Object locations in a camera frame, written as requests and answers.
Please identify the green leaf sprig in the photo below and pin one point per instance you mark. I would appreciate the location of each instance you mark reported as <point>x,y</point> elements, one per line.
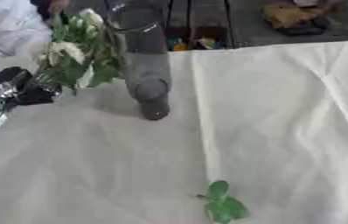
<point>224,206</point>

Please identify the black tripod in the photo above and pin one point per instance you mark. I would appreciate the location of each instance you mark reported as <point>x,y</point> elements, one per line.
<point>188,14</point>

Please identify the dark box with colourful items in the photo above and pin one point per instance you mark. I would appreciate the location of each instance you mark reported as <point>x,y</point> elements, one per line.
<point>198,39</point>

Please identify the person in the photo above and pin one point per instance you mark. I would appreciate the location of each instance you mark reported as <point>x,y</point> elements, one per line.
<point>7,27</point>

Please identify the tan bag with black base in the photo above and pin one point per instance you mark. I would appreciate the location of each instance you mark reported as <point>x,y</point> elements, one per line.
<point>297,17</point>

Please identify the white flower bouquet green leaves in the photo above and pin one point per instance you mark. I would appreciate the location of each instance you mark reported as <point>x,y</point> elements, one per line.
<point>71,59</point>

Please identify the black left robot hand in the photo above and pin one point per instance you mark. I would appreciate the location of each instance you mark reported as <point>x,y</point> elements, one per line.
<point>32,94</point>

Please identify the person's hand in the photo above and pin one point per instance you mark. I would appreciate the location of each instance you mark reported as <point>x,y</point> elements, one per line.
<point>58,5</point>

